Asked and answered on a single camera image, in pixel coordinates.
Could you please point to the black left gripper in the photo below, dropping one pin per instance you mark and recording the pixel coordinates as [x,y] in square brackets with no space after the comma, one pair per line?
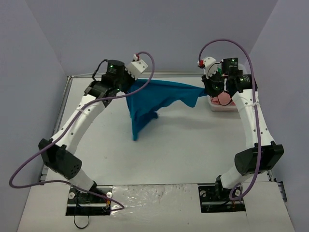
[130,80]

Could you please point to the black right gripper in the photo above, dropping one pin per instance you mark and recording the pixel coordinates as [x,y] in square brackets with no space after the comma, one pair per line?
[210,85]

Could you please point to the blue t shirt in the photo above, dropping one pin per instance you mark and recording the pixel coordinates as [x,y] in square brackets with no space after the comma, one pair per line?
[144,104]

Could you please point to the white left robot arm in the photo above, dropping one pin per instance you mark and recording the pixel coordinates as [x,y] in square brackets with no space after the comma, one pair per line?
[58,153]

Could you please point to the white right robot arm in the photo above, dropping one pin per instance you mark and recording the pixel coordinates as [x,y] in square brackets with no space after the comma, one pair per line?
[262,152]

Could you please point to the pink t shirt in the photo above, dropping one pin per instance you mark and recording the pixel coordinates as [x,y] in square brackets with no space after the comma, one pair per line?
[222,99]

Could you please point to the white plastic laundry basket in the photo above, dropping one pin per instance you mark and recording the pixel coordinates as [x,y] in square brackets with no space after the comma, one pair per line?
[217,108]

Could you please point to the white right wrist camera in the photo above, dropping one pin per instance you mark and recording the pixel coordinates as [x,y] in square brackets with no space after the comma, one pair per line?
[210,66]

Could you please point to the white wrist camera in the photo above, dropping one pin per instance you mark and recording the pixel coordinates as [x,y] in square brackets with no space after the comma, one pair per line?
[136,68]
[210,66]

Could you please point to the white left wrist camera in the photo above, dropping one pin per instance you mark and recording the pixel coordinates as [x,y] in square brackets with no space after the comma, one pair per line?
[136,68]

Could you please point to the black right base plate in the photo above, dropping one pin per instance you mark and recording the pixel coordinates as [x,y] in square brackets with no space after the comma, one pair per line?
[212,202]

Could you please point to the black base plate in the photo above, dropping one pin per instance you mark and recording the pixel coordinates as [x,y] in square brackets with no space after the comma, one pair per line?
[84,204]
[212,202]

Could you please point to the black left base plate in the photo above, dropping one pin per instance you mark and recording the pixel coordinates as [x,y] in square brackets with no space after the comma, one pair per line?
[84,204]

